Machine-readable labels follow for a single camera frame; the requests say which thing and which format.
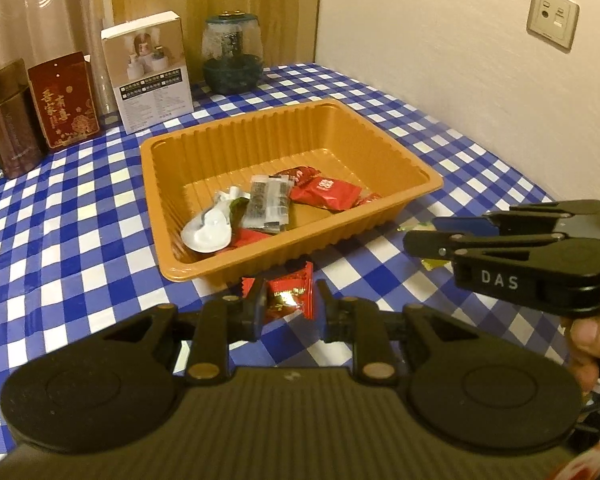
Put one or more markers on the orange plastic tray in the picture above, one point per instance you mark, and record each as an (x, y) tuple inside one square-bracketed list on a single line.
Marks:
[(183, 170)]

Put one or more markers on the white bone-shaped snack packet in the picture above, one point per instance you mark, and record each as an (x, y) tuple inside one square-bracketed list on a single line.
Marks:
[(211, 230)]

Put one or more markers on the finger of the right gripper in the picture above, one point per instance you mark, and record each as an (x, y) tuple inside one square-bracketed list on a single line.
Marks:
[(524, 219), (448, 246)]

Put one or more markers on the beige curtain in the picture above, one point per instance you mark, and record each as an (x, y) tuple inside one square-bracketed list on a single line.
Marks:
[(38, 31)]

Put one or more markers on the yellow candy packet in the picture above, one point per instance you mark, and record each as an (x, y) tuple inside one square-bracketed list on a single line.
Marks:
[(431, 264)]

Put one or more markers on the red chinese tea tin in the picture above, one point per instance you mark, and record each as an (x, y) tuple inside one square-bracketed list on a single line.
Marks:
[(64, 101)]

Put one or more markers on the brown cylindrical canister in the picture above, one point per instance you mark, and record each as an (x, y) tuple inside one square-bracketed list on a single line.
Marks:
[(22, 146)]

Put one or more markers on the blue white checkered tablecloth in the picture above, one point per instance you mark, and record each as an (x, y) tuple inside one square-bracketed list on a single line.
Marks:
[(77, 255)]

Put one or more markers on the beige network wall plate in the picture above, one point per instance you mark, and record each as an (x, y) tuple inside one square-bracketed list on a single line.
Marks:
[(554, 21)]

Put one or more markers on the person's right hand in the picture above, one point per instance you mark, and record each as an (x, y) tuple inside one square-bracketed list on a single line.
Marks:
[(583, 341)]

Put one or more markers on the red candy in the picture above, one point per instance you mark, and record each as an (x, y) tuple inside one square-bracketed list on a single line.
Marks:
[(243, 237)]

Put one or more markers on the bright red snack packet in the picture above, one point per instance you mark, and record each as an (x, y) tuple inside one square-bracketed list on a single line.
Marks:
[(326, 193)]

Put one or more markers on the grey striped snack packet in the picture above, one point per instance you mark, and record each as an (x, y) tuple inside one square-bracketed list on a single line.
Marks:
[(268, 207)]

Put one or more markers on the white product box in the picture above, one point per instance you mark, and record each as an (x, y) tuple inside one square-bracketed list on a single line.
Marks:
[(146, 64)]

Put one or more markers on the small red candy packet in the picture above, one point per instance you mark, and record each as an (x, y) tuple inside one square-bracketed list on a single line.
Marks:
[(367, 199)]

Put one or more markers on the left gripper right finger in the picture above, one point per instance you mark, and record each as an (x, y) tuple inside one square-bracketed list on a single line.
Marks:
[(358, 322)]

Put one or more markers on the green glass jar humidifier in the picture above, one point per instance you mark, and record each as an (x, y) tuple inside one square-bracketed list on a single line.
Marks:
[(232, 52)]

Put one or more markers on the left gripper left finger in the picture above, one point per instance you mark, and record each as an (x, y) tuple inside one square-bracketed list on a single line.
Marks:
[(221, 322)]

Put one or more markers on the dark red snack packet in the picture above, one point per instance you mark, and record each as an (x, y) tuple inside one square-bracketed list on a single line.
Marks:
[(299, 175)]

